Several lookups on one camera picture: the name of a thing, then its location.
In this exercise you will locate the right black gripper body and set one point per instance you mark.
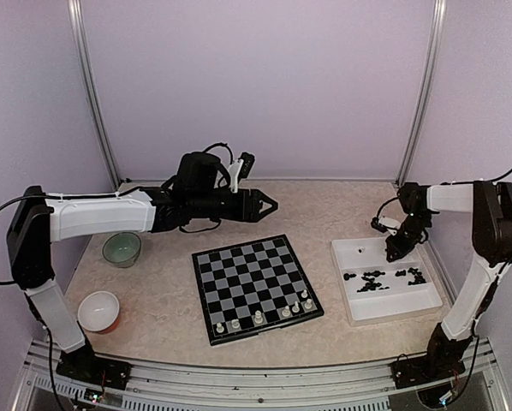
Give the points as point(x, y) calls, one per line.
point(415, 225)

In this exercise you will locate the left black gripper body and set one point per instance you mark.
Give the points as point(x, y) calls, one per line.
point(239, 212)

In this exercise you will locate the white chess bishop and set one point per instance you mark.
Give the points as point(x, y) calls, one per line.
point(286, 312)

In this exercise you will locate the white chess queen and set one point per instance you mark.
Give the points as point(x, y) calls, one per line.
point(258, 318)

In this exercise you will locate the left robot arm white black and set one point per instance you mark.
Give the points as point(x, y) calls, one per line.
point(202, 188)

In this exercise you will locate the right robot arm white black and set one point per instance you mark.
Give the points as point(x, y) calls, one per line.
point(490, 205)

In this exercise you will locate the black chess pieces right cluster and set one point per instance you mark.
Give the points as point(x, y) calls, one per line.
point(413, 275)

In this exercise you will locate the black chess pieces cluster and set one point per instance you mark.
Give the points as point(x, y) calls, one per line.
point(371, 281)
point(413, 275)

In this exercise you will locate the black chess piece far left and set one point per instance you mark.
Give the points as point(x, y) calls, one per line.
point(348, 276)

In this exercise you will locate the black grey chess board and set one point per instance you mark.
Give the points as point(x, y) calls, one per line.
point(260, 275)

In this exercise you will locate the white plastic tray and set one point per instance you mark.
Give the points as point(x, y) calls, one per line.
point(399, 301)

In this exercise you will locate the green glass bowl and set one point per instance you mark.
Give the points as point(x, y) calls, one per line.
point(122, 250)

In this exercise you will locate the white orange bowl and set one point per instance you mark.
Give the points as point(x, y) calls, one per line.
point(99, 312)

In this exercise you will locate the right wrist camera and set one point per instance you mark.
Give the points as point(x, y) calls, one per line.
point(385, 225)

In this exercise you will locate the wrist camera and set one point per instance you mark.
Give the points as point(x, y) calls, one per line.
point(385, 225)
point(240, 169)

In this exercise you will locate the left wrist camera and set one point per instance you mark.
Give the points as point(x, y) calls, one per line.
point(240, 169)

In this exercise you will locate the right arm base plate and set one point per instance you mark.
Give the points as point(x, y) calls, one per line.
point(409, 372)

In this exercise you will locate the right aluminium frame post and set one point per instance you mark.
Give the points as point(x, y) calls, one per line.
point(425, 91)

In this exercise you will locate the aluminium frame post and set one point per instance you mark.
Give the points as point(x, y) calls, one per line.
point(78, 29)
point(425, 91)

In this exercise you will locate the aluminium front rail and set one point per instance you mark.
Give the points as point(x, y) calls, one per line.
point(154, 385)

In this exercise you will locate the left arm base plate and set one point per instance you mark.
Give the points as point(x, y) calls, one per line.
point(92, 369)

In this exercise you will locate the left aluminium frame post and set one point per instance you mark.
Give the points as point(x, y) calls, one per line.
point(78, 29)

